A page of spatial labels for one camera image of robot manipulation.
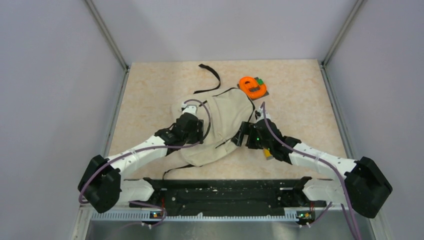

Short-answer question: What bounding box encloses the beige canvas student bag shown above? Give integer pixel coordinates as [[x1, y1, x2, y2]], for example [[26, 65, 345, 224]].
[[162, 63, 256, 180]]

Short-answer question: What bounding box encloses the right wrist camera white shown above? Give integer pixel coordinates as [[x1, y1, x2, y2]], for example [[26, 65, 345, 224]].
[[255, 110, 272, 122]]

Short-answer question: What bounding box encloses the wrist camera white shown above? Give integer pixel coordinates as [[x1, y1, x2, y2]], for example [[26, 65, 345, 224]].
[[255, 110, 272, 122], [181, 102, 198, 117]]

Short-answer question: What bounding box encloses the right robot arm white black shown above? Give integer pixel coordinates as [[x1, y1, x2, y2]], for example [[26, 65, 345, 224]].
[[231, 118, 393, 219]]

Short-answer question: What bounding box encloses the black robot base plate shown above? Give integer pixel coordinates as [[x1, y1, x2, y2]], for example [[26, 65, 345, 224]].
[[146, 177, 327, 217]]

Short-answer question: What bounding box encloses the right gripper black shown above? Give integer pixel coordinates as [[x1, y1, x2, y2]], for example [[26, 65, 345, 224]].
[[231, 121, 272, 151]]

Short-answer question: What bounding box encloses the grey building plate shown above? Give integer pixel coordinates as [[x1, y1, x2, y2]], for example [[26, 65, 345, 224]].
[[237, 76, 269, 100]]

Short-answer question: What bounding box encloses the white cable duct strip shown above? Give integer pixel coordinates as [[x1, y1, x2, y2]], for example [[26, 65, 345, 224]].
[[91, 210, 299, 222]]

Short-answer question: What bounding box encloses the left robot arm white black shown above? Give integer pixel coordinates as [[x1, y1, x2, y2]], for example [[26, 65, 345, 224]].
[[77, 112, 204, 213]]

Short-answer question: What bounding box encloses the yellow grey eraser block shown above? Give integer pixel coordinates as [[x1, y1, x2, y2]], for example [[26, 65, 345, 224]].
[[263, 149, 274, 160]]

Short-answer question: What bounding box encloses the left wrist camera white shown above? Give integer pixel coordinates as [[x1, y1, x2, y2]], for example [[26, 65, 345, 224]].
[[181, 102, 198, 117]]

